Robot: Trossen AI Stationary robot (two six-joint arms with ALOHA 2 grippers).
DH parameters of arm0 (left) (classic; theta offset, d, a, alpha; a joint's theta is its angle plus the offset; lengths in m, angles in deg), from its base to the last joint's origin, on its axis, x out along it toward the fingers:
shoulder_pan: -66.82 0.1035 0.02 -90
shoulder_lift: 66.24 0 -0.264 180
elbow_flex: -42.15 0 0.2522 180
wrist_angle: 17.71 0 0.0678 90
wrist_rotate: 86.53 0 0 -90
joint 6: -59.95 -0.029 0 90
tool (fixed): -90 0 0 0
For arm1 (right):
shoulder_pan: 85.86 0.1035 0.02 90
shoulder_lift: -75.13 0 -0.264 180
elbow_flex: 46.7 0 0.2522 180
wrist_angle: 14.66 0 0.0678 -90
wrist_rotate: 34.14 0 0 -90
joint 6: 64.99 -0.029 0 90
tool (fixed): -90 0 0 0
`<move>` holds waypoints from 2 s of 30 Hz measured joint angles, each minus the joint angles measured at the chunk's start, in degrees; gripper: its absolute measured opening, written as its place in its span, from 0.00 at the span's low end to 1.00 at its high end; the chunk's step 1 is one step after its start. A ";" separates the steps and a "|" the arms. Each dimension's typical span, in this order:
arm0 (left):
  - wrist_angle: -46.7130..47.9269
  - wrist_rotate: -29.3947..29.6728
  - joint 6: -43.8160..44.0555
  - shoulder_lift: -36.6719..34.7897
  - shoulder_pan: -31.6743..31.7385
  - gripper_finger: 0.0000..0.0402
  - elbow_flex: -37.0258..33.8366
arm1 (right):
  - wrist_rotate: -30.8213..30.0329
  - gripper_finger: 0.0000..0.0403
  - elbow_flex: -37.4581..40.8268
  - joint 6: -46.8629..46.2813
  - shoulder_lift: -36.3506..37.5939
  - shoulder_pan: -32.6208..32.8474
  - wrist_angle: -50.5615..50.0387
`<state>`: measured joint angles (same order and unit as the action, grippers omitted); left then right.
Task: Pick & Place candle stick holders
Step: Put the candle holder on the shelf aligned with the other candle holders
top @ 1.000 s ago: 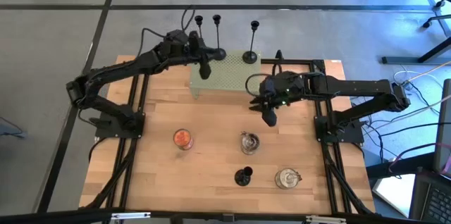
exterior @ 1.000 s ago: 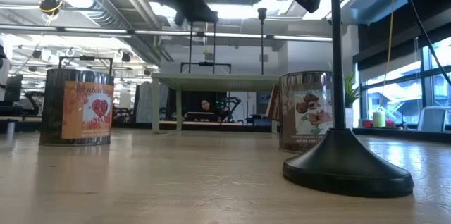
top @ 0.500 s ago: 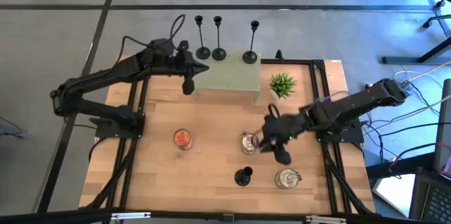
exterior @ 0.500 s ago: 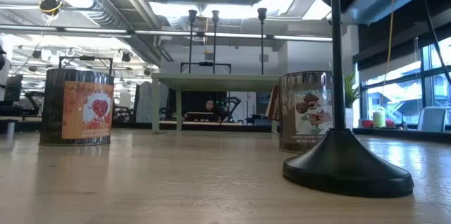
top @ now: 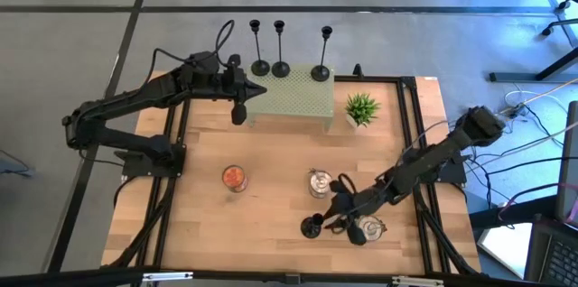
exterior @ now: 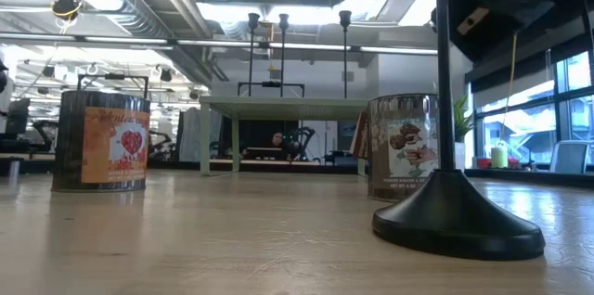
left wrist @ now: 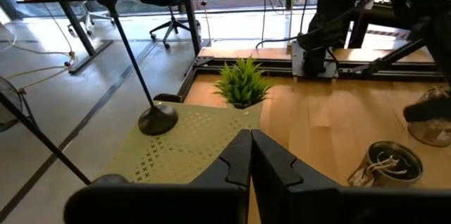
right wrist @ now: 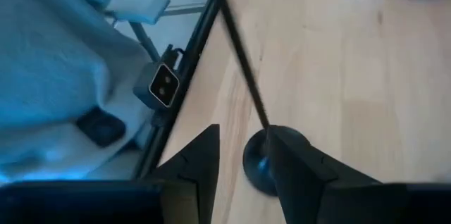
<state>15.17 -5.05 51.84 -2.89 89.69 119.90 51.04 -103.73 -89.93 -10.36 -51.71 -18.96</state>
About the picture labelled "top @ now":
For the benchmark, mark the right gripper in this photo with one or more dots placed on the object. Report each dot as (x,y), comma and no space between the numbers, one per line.
(354,203)

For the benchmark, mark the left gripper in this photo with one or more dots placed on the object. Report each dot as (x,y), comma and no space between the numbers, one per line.
(232,86)

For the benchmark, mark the black metal candlestick holder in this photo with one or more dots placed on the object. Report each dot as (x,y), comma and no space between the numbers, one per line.
(280,69)
(260,68)
(310,229)
(320,73)

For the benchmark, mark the orange scented candle tin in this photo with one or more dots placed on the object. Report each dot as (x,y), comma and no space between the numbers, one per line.
(234,178)

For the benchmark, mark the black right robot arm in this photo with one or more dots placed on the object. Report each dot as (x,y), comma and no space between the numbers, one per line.
(429,158)

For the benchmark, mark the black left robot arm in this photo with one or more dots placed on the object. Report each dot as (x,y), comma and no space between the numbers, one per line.
(135,95)

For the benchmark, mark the green perforated metal riser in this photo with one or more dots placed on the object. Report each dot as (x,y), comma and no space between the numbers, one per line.
(293,97)

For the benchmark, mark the small potted green plant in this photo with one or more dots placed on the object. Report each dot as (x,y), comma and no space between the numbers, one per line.
(362,108)

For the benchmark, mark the white flat board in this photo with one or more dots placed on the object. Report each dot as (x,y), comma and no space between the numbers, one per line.
(501,246)

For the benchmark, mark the black laptop keyboard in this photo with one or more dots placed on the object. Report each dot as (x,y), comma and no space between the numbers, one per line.
(560,260)

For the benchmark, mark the grey monitor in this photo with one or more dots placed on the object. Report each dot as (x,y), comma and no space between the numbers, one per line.
(570,160)

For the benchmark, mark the black desk leg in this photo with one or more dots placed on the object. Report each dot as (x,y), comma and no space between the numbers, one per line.
(533,73)

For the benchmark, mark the black crossbar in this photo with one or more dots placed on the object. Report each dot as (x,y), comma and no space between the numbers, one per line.
(90,279)

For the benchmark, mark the black chair base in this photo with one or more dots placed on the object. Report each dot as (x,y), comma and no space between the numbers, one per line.
(560,7)

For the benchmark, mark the silver metal bracket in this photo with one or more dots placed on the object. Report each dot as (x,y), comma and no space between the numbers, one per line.
(417,282)
(167,276)

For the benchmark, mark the black aluminium table frame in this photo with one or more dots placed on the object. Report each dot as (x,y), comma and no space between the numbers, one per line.
(375,79)

